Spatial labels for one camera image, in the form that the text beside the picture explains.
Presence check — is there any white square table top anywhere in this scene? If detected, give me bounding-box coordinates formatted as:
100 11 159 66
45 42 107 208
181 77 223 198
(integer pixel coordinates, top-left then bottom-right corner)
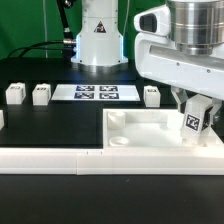
102 108 224 148

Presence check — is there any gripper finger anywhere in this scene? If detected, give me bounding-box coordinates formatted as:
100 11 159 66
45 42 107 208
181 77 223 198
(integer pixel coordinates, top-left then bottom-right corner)
202 99 222 129

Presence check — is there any black cable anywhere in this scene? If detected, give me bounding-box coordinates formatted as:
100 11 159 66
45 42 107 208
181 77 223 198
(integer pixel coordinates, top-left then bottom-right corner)
6 38 78 59

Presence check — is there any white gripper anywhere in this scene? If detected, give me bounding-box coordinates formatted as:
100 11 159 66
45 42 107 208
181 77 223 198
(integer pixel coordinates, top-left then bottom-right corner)
134 4 224 113

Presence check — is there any white sheet with markers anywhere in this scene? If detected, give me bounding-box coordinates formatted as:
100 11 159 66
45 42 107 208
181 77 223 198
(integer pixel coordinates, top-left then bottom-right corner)
52 84 140 101

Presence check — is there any white block at left edge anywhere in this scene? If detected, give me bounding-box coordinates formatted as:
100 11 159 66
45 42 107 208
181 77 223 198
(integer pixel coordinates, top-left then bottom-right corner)
0 110 4 131

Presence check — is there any white L-shaped fence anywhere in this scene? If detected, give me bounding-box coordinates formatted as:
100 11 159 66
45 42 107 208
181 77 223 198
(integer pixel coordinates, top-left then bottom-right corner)
0 130 224 175

